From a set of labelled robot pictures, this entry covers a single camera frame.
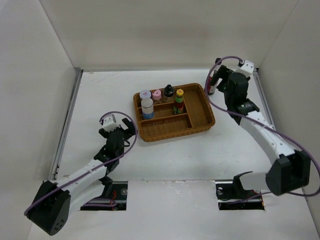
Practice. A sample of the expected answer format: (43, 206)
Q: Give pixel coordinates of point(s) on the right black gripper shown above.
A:
(222, 73)

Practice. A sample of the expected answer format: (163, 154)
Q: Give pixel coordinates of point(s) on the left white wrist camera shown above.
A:
(109, 123)

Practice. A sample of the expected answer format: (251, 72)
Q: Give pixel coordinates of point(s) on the red sauce bottle green label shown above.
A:
(178, 106)

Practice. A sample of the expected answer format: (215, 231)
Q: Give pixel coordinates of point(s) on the tall dark vinegar bottle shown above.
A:
(210, 89)

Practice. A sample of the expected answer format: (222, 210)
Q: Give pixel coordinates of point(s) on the metal table rail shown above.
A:
(56, 162)
(263, 98)

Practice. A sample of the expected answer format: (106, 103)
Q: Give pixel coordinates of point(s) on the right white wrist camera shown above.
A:
(246, 69)

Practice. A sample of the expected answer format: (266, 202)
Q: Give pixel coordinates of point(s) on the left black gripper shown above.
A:
(130, 126)

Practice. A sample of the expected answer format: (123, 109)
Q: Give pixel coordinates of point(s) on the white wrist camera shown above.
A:
(246, 69)
(109, 123)

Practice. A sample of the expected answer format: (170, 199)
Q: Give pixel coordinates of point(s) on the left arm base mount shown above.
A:
(113, 198)

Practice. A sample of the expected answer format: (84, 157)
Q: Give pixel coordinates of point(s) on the right metal table rail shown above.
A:
(263, 98)

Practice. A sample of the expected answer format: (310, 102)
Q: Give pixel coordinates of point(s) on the sauce jar white lid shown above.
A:
(145, 94)

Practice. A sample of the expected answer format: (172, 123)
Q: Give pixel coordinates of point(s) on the sago jar blue label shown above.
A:
(147, 107)

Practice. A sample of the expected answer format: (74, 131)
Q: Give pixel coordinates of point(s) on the brown wicker divided basket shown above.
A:
(197, 116)

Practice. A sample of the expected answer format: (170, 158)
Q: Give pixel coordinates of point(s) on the black lid pepper shaker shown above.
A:
(168, 93)

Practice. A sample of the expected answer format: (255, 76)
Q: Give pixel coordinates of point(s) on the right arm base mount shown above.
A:
(231, 195)

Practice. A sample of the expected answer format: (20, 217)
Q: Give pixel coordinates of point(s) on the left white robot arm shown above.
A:
(55, 201)

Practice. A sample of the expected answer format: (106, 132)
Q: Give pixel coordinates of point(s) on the pink lid spice shaker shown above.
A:
(156, 96)

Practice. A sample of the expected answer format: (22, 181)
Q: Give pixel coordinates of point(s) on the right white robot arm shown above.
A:
(290, 163)

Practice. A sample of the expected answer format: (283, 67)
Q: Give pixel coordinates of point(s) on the left metal table rail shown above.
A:
(56, 162)

